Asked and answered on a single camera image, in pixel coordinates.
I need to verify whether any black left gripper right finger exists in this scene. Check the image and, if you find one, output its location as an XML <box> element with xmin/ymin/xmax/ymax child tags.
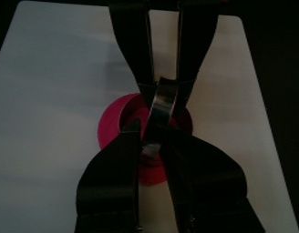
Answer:
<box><xmin>158</xmin><ymin>123</ymin><xmax>268</xmax><ymax>233</ymax></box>

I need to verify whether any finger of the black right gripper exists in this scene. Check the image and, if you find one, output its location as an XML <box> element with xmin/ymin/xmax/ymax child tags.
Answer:
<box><xmin>170</xmin><ymin>0</ymin><xmax>221</xmax><ymax>120</ymax></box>
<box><xmin>107</xmin><ymin>0</ymin><xmax>157</xmax><ymax>105</ymax></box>

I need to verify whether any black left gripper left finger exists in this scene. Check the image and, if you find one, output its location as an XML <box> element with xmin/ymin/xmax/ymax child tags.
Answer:
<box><xmin>74</xmin><ymin>117</ymin><xmax>143</xmax><ymax>233</ymax></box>

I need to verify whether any round metal dough cutter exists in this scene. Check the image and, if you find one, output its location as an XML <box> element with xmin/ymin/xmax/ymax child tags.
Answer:
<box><xmin>118</xmin><ymin>76</ymin><xmax>194</xmax><ymax>167</ymax></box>

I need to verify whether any white cutting board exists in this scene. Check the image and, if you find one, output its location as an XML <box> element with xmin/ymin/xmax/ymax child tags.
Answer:
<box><xmin>0</xmin><ymin>0</ymin><xmax>299</xmax><ymax>233</ymax></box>

